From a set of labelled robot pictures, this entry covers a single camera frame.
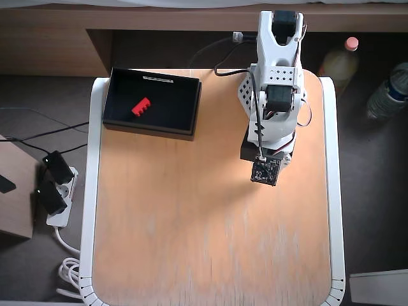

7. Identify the black rectangular bin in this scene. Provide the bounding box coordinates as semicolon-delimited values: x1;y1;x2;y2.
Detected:
102;66;203;142

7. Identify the yellow bottle pink cap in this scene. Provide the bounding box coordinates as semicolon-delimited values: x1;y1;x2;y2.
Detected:
318;36;360;96

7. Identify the white power strip cable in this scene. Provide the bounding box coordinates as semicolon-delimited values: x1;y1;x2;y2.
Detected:
55;225;84;300

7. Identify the clear plastic water bottle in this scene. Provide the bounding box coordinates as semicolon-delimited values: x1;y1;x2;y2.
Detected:
366;62;408;121

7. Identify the red lego block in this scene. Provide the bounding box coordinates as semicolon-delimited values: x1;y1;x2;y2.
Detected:
131;97;153;118

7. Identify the grey box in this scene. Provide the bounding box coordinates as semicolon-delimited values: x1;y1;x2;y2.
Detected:
349;269;408;305

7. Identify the small black flat object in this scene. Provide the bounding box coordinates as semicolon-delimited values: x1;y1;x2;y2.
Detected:
0;174;17;194

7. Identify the light wooden box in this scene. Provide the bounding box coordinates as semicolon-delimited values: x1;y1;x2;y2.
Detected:
0;135;41;240

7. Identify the black power adapter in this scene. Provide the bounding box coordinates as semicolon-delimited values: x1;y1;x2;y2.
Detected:
41;150;75;185
33;180;68;215

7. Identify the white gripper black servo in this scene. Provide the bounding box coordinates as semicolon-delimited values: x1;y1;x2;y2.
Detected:
240;135;293;170

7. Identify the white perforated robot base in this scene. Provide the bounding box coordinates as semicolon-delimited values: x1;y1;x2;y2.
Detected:
237;62;259;115

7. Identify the white power strip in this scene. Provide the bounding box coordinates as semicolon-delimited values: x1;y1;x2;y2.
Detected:
46;166;79;228

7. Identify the brown wooden desk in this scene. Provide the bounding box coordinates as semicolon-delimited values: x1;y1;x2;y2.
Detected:
0;3;408;77

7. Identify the black floor cable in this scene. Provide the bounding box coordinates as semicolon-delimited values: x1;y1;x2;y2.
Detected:
0;120;90;143

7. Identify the black camera circuit board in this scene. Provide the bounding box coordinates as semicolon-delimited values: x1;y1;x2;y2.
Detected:
250;156;283;187

